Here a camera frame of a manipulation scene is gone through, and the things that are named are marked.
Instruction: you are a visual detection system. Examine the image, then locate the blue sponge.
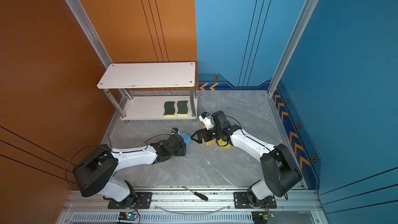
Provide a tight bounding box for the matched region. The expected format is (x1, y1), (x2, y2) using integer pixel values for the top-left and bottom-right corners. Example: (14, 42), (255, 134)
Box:
(179, 132), (191, 145)

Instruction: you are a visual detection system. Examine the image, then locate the green yellow scouring sponge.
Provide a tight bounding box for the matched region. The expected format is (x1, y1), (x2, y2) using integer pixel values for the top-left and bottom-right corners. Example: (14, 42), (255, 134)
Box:
(163, 101), (176, 118)
(177, 101), (188, 117)

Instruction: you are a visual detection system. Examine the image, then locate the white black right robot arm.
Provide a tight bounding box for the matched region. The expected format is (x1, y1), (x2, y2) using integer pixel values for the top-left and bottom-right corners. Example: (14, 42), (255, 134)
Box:
(191, 111), (303, 208)

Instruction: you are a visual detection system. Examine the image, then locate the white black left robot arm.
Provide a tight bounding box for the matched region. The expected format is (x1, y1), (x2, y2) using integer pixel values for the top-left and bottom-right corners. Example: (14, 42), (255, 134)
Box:
(73, 133), (187, 208)

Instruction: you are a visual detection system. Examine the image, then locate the white two-tier shelf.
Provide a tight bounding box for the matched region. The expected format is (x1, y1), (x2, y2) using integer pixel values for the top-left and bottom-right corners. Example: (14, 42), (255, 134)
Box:
(97, 62), (198, 121)

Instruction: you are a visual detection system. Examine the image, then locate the orange yellow sponge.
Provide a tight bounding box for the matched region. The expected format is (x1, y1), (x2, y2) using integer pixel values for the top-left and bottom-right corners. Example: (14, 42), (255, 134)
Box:
(203, 127), (216, 146)

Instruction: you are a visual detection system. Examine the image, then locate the left green circuit board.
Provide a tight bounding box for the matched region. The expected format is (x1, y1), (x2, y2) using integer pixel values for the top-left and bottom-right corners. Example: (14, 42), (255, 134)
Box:
(118, 212), (140, 223)

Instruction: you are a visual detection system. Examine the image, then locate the green circuit board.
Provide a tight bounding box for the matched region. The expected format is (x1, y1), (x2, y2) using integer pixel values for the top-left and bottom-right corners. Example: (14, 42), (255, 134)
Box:
(118, 212), (140, 223)
(251, 212), (268, 224)

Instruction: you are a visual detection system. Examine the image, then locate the right green circuit board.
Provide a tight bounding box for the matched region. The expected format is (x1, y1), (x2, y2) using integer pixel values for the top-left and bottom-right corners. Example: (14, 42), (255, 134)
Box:
(251, 212), (268, 224)

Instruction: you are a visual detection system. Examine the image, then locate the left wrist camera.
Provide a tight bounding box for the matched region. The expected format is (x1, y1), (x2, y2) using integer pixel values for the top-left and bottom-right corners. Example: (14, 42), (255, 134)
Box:
(171, 128), (179, 134)

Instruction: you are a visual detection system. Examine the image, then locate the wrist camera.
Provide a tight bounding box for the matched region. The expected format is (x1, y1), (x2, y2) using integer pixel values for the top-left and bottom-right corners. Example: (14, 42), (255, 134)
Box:
(199, 112), (214, 130)
(171, 128), (179, 134)

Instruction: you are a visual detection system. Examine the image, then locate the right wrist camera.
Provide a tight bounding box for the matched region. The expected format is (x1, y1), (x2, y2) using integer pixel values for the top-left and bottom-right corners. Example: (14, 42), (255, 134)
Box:
(199, 112), (214, 130)

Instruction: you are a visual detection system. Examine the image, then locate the black handled screwdriver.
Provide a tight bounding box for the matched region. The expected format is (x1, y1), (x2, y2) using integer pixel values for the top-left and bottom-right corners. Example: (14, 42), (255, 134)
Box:
(183, 187), (208, 201)

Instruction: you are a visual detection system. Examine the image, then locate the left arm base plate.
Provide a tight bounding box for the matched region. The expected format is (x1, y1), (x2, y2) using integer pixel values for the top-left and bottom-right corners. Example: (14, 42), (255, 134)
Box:
(108, 192), (153, 209)

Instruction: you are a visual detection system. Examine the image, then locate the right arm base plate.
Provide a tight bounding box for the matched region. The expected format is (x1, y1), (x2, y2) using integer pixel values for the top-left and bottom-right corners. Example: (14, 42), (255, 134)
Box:
(233, 192), (277, 209)

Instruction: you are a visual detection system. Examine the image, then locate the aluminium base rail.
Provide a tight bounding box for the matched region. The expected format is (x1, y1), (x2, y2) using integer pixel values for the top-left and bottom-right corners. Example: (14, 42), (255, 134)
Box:
(57, 186), (328, 224)

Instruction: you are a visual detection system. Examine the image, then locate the right aluminium corner post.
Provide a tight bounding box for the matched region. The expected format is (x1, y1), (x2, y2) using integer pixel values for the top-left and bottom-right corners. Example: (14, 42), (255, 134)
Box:
(267, 0), (319, 96)

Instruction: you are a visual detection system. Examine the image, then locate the aluminium corner post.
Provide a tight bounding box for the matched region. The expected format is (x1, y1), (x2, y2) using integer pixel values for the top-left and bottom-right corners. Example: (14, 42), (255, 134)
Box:
(50, 0), (113, 68)
(267, 0), (319, 96)

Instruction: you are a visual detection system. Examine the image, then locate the left aluminium corner post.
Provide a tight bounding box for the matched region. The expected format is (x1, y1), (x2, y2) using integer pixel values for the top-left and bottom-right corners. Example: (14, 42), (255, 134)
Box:
(50, 0), (113, 68)

